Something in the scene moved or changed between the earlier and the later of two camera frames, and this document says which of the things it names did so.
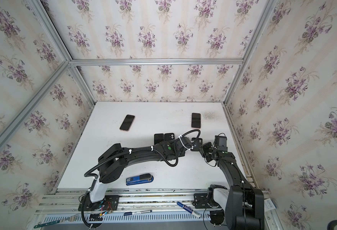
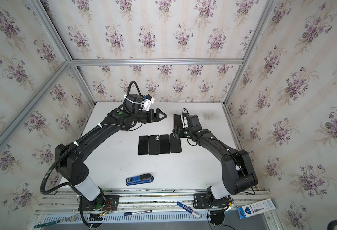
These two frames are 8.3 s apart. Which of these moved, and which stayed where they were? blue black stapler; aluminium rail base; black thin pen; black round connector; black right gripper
Moved: black right gripper
Stayed: blue black stapler; black thin pen; aluminium rail base; black round connector
